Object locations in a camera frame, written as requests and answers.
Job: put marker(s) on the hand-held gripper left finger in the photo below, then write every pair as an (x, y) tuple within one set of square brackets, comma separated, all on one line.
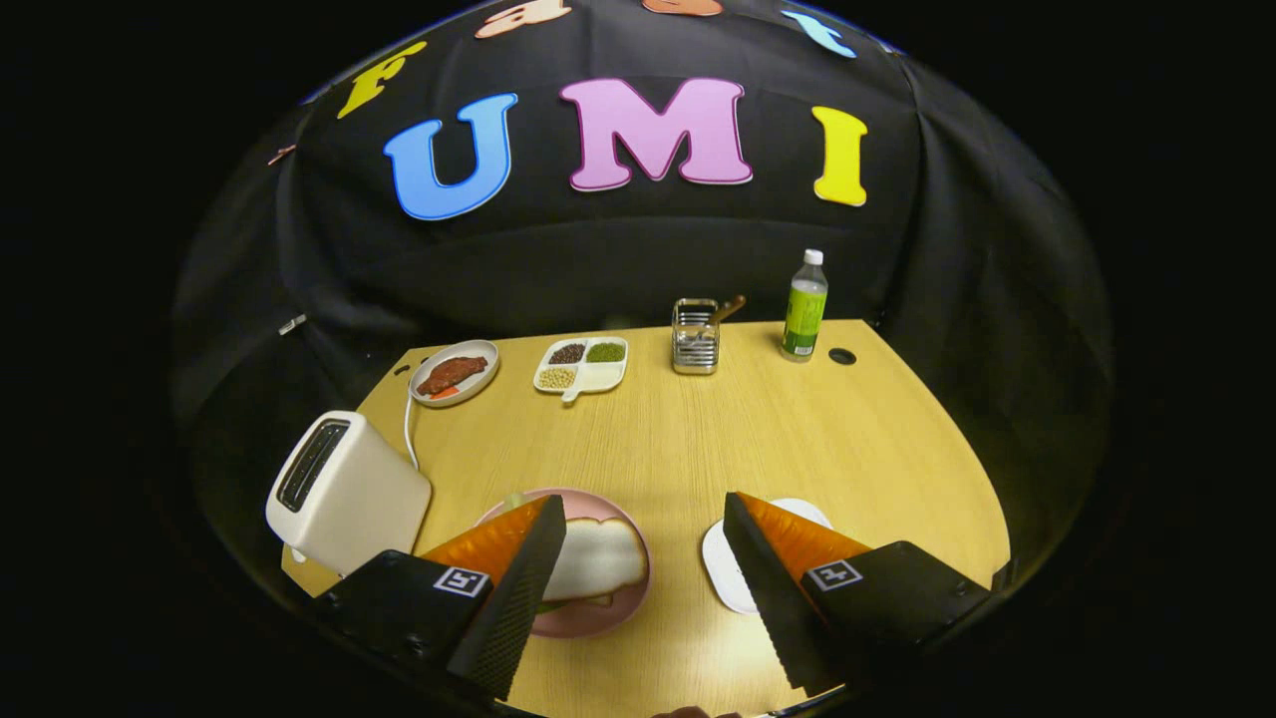
[(513, 608)]

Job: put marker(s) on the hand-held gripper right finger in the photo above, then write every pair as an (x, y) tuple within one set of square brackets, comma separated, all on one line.
[(773, 608)]

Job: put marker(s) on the plain bread slice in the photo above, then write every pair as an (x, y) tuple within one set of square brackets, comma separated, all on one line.
[(598, 558)]

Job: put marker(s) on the white square plate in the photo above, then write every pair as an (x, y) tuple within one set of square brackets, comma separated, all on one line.
[(723, 573)]

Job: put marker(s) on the pink plate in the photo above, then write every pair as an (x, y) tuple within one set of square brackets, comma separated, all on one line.
[(588, 623)]

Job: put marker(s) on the white toaster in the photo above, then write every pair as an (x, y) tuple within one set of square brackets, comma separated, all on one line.
[(369, 499)]

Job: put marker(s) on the round grey plate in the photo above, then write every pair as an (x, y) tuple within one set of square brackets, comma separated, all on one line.
[(477, 389)]

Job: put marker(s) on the brown meat steak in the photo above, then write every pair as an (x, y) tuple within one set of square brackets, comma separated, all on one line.
[(454, 374)]

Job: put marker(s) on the white divided bean dish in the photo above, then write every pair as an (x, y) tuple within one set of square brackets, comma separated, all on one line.
[(603, 377)]

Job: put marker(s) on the green label drink bottle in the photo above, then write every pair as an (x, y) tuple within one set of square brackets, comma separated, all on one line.
[(803, 314)]

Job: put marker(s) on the white cloth clip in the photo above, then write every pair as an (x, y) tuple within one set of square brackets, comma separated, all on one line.
[(292, 324)]

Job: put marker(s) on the black backdrop cloth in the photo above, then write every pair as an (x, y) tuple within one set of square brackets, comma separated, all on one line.
[(618, 259)]

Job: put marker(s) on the pink cloth clip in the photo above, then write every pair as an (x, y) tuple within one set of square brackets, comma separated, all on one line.
[(282, 154)]

